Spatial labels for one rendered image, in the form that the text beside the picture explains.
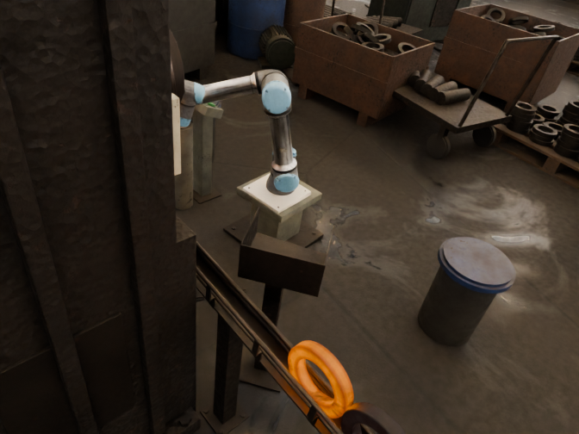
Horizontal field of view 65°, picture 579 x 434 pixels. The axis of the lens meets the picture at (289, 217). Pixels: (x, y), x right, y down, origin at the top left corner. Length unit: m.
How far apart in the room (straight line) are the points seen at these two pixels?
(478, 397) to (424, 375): 0.23
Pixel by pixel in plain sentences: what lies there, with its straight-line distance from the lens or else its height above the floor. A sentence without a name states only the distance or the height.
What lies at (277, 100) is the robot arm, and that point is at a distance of 1.86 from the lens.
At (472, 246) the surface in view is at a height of 0.43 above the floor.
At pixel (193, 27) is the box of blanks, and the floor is 0.49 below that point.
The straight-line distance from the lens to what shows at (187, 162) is 2.49.
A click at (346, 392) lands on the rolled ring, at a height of 0.74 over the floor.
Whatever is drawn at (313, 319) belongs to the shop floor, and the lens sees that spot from 2.15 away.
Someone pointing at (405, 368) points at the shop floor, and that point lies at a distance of 2.11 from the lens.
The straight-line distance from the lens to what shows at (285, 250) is 1.55.
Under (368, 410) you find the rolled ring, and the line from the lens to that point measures 1.05.
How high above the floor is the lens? 1.63
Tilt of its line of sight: 38 degrees down
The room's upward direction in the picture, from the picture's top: 9 degrees clockwise
